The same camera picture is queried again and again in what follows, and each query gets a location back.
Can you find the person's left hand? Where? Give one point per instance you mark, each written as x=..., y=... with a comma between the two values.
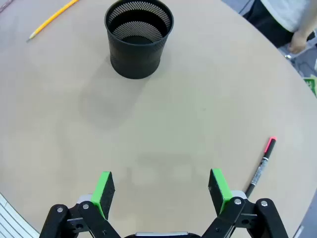
x=298, y=43

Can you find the white ribbed panel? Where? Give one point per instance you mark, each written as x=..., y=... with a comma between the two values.
x=12, y=220

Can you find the person's left forearm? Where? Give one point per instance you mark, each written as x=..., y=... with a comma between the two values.
x=308, y=27

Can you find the right gripper black green left finger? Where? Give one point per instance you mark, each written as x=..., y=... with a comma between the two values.
x=99, y=198

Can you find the black marker with red cap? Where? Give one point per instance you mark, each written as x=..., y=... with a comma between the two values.
x=260, y=171

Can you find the green floor object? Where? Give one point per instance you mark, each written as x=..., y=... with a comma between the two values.
x=312, y=85

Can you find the black mesh pen holder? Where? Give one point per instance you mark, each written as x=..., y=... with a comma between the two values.
x=135, y=62

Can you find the yellow pencil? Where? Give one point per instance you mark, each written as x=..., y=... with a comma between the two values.
x=49, y=21

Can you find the right gripper black green right finger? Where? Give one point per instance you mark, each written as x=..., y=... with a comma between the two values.
x=223, y=196

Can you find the person in white t-shirt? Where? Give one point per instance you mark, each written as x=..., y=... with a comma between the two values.
x=280, y=12

